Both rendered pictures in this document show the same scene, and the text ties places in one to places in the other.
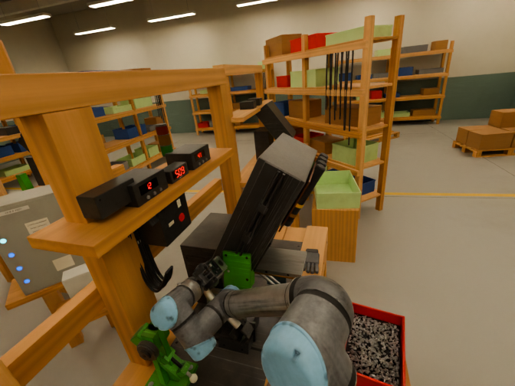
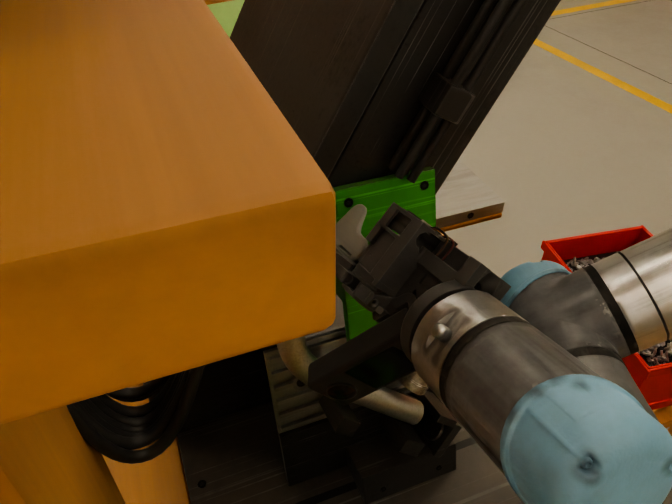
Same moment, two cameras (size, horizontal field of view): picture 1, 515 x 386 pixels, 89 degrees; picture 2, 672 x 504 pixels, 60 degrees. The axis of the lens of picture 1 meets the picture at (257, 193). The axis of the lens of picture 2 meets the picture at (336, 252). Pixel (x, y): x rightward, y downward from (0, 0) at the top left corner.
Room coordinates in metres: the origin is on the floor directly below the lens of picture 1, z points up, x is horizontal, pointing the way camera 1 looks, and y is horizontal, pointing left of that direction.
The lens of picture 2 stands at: (0.49, 0.48, 1.60)
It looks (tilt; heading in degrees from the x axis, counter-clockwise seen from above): 40 degrees down; 318
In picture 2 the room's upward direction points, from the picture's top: straight up
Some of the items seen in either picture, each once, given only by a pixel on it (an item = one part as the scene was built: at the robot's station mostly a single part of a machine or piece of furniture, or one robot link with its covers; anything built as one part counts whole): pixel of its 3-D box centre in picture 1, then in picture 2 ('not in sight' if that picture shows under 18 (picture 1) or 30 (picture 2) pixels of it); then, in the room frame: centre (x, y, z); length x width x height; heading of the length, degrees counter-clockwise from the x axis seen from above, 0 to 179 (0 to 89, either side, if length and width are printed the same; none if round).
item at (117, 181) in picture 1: (109, 197); not in sight; (0.73, 0.44, 1.59); 0.15 x 0.07 x 0.07; 160
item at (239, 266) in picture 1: (240, 272); (377, 250); (0.84, 0.10, 1.17); 0.13 x 0.12 x 0.20; 160
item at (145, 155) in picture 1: (129, 123); not in sight; (6.27, 2.75, 1.14); 2.45 x 0.55 x 2.28; 164
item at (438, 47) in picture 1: (384, 88); not in sight; (8.46, -4.19, 1.12); 3.16 x 0.54 x 2.24; 74
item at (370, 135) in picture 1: (371, 130); not in sight; (6.95, -3.20, 0.22); 1.20 x 0.80 x 0.44; 114
